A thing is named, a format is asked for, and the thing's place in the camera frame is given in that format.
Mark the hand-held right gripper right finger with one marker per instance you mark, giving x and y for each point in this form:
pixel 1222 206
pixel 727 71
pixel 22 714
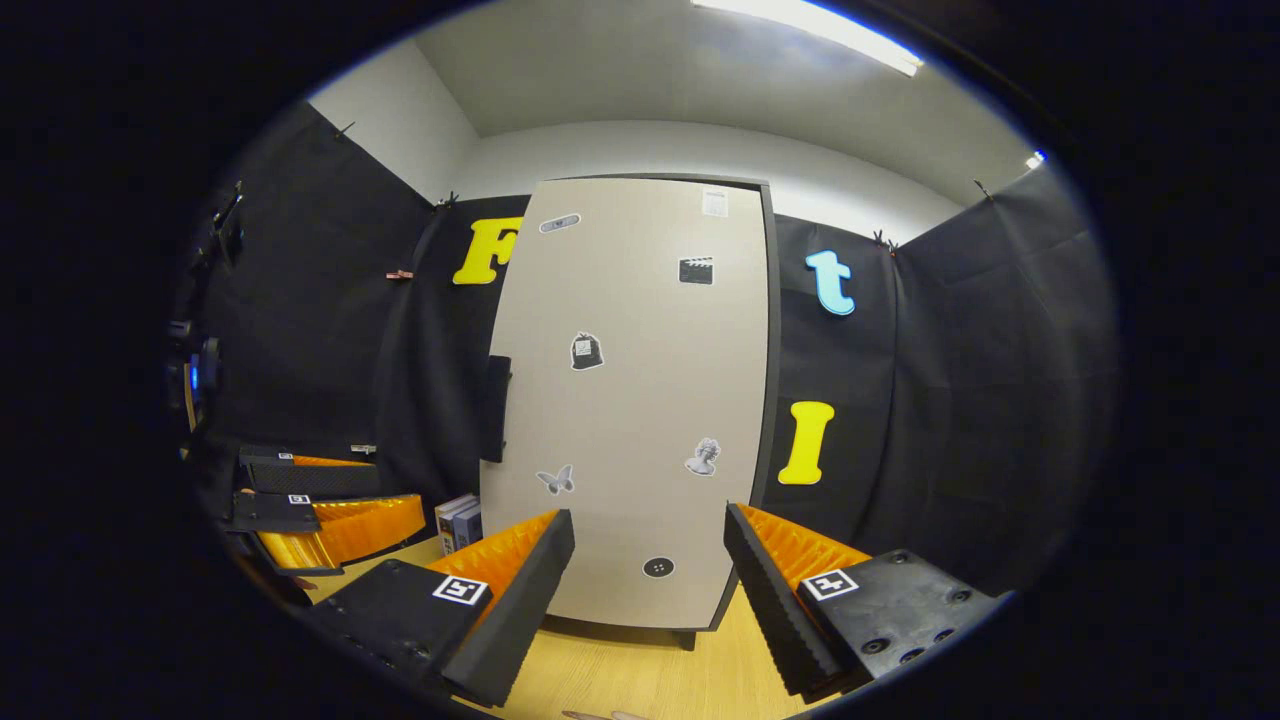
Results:
pixel 770 610

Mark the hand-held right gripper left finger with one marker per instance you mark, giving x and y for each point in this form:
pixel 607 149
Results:
pixel 520 620

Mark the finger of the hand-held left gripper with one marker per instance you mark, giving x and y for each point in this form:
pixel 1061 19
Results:
pixel 315 478
pixel 275 512

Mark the gray cabinet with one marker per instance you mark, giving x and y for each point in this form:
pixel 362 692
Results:
pixel 773 350

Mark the white book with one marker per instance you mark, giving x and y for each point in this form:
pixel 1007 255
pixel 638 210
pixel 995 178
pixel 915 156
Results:
pixel 444 525

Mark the gray book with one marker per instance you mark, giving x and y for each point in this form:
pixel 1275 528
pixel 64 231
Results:
pixel 458 512

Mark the black backdrop cloth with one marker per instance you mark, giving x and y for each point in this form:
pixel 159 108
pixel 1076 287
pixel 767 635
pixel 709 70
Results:
pixel 980 400

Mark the small ceiling light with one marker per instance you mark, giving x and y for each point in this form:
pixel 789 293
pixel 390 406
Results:
pixel 1035 160

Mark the long ceiling light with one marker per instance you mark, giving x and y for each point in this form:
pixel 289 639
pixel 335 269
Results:
pixel 810 30

